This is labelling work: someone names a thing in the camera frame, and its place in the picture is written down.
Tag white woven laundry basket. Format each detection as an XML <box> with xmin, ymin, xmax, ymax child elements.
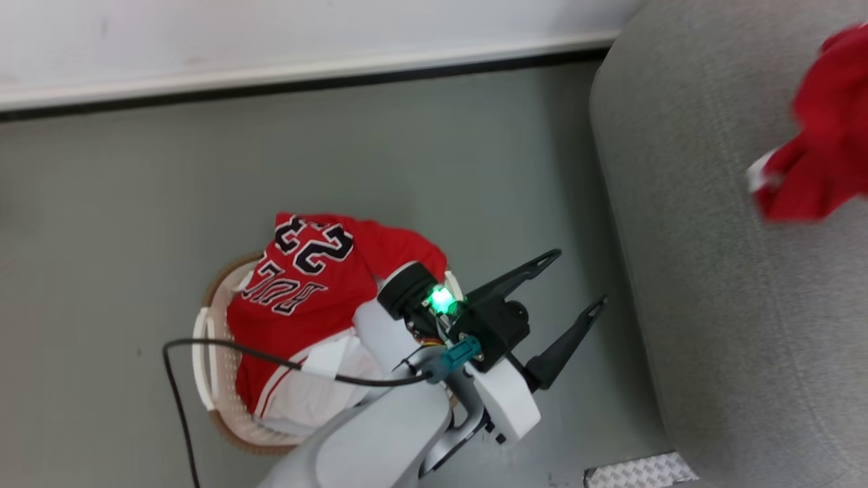
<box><xmin>192</xmin><ymin>251</ymin><xmax>469</xmax><ymax>457</ymax></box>

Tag red basketball jersey with number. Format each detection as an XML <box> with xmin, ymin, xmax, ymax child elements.
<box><xmin>225</xmin><ymin>213</ymin><xmax>449</xmax><ymax>415</ymax></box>

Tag grey fabric sofa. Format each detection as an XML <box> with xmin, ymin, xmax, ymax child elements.
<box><xmin>588</xmin><ymin>0</ymin><xmax>868</xmax><ymax>488</ymax></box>

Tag teal cable connector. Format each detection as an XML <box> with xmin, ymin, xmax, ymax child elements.
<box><xmin>425</xmin><ymin>338</ymin><xmax>484</xmax><ymax>384</ymax></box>

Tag thin black cable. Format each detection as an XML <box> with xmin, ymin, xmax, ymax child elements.
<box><xmin>162</xmin><ymin>338</ymin><xmax>435</xmax><ymax>488</ymax></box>

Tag white shorts with red trim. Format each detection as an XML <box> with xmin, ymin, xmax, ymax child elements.
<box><xmin>256</xmin><ymin>328</ymin><xmax>384</xmax><ymax>436</ymax></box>

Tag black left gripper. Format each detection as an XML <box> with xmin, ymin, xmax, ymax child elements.
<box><xmin>426</xmin><ymin>249</ymin><xmax>608</xmax><ymax>392</ymax></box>

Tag metal tread plate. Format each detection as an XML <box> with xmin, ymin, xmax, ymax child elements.
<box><xmin>584</xmin><ymin>451</ymin><xmax>700</xmax><ymax>488</ymax></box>

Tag red garment with white tag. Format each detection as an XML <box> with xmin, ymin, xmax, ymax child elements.
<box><xmin>745</xmin><ymin>23</ymin><xmax>868</xmax><ymax>224</ymax></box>

